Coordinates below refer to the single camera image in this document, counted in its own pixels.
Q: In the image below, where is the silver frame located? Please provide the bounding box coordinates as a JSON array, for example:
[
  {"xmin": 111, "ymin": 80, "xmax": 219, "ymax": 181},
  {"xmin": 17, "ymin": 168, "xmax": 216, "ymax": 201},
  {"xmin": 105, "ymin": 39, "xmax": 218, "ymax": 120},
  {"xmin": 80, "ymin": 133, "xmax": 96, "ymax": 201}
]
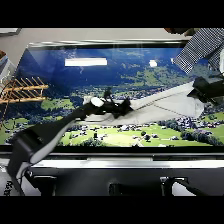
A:
[{"xmin": 0, "ymin": 156, "xmax": 224, "ymax": 197}]

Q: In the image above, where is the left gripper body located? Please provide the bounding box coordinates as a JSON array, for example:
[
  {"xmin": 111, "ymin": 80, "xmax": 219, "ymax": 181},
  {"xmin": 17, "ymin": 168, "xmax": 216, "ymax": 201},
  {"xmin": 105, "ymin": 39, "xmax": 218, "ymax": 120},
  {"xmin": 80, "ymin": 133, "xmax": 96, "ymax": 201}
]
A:
[{"xmin": 105, "ymin": 97, "xmax": 135, "ymax": 120}]

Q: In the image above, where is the white garment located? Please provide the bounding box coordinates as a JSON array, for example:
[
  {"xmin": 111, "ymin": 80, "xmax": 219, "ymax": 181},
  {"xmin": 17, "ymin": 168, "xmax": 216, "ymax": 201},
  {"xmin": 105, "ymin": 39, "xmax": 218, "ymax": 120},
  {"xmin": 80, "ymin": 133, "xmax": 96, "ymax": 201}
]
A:
[{"xmin": 82, "ymin": 81, "xmax": 206, "ymax": 127}]

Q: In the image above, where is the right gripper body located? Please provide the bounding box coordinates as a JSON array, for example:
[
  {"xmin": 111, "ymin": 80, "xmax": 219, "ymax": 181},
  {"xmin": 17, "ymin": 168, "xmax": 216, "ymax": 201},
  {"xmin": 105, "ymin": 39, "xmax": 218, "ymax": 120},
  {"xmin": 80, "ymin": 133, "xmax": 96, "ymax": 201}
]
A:
[{"xmin": 187, "ymin": 76, "xmax": 222, "ymax": 104}]

